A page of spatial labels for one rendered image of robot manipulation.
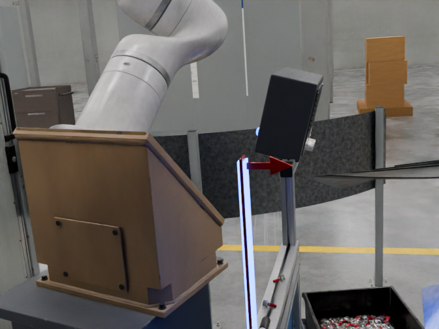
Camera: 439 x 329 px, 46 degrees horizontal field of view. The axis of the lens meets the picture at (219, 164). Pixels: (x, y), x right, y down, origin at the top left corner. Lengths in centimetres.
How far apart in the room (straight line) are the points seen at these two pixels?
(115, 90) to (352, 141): 183
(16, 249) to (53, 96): 459
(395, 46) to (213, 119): 328
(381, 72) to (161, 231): 794
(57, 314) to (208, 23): 59
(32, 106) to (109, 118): 643
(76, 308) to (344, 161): 189
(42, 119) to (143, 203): 651
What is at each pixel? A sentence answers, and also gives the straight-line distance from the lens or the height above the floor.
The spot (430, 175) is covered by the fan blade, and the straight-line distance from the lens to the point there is 58.
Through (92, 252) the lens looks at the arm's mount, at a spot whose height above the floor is 102.
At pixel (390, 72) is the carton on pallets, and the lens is 864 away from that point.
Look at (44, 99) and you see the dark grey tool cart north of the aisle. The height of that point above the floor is 76.
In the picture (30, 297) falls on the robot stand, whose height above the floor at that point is 93.
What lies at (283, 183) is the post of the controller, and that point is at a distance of 120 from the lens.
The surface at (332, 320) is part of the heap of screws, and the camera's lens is 99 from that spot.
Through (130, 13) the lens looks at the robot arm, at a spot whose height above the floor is 140.
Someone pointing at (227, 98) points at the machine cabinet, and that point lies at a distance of 669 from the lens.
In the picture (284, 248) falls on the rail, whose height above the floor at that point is 86.
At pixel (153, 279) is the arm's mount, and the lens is 82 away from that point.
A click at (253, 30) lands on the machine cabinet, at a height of 144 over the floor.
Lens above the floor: 133
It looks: 13 degrees down
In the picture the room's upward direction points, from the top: 4 degrees counter-clockwise
